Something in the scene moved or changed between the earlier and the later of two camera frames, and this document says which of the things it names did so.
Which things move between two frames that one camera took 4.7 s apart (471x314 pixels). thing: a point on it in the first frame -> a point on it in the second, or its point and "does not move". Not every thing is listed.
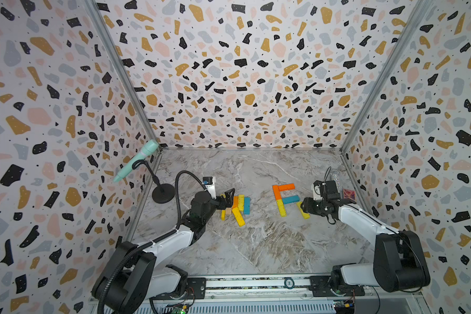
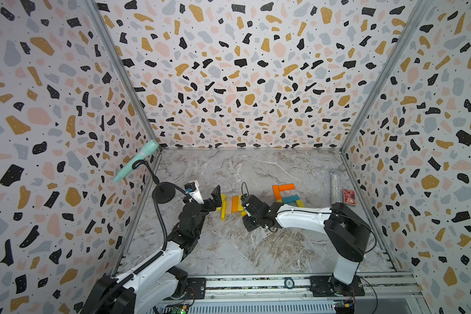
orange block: (277, 192) does not move
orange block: (286, 187) does not move
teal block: (290, 199) does not move
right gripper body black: (318, 207) -> (252, 223)
